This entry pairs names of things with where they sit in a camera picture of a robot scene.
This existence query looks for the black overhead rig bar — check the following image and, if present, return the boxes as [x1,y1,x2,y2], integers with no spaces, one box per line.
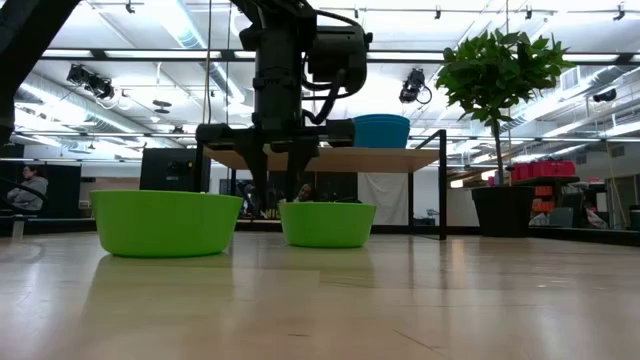
[39,47,640,64]

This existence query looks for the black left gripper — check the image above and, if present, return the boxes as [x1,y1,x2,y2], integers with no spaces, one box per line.
[195,74,356,217]

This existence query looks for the green potted plant black pot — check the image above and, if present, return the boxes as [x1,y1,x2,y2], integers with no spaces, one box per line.
[434,28,576,239]

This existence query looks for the black curved hoop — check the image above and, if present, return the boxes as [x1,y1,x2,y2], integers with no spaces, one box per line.
[0,179,49,204]

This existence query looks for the hanging dark cable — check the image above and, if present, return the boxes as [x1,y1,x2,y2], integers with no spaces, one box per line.
[202,0,214,126]

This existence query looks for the wooden shelf riser black legs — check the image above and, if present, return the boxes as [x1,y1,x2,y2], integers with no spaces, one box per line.
[195,124,449,241]

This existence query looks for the large red storage bin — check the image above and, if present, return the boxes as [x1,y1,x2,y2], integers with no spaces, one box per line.
[529,159,578,179]

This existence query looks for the white hanging sheet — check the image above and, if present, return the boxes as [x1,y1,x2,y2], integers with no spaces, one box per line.
[357,172,410,226]

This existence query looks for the black cabinet box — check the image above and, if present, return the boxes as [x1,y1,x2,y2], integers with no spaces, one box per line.
[139,147,199,194]

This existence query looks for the green mini plastic bowl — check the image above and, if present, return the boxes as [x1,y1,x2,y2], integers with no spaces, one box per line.
[89,189,245,259]
[277,201,378,249]

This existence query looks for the person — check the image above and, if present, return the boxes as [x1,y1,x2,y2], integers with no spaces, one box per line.
[5,165,50,212]
[294,183,316,204]

